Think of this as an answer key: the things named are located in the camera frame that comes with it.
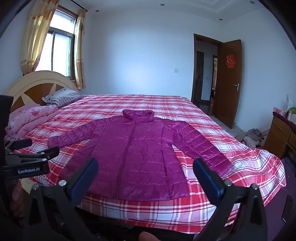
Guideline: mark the striped grey pillow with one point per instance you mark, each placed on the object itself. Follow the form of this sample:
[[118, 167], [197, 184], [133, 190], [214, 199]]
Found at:
[[63, 97]]

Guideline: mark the red paper door decoration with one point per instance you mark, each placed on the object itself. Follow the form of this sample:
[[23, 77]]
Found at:
[[230, 61]]

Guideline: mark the yellow curtain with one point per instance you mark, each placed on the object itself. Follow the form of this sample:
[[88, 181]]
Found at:
[[34, 34], [79, 51]]

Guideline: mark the dark purple furniture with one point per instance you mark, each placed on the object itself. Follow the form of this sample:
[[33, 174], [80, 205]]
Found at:
[[289, 185]]

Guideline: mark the brown door frame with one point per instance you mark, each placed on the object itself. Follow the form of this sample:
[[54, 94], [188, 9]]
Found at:
[[193, 69]]

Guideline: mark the brown wooden door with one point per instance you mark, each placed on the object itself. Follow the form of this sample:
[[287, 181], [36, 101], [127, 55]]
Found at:
[[227, 99]]

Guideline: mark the wooden cabinet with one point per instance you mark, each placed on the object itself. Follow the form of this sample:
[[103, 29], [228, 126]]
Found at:
[[277, 134]]

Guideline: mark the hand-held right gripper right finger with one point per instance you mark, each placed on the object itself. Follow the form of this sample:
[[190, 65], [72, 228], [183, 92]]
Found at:
[[208, 178]]

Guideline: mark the pink printed box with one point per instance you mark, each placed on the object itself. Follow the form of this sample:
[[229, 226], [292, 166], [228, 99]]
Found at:
[[277, 110]]

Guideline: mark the wooden bed headboard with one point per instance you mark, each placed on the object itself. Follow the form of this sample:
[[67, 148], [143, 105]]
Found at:
[[34, 90]]

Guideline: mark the red plaid bed sheet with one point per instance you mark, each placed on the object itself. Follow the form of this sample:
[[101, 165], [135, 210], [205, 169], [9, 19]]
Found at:
[[208, 120]]

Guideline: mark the black curtain rod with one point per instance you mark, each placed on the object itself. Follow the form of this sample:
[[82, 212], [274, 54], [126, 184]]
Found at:
[[71, 7]]

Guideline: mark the pile of clothes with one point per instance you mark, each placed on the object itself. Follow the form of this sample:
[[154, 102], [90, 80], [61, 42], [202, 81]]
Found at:
[[252, 138]]

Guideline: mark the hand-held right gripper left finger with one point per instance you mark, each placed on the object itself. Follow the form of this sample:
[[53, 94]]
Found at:
[[85, 176]]

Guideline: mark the purple quilted down jacket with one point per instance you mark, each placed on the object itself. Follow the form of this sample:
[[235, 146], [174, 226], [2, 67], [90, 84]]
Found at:
[[138, 150]]

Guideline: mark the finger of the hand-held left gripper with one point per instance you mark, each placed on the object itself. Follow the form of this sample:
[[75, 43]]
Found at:
[[20, 144], [39, 154]]

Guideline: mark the green item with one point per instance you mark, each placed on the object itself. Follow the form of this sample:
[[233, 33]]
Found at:
[[291, 112]]

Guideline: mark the window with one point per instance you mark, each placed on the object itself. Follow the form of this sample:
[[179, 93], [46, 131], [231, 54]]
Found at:
[[60, 46]]

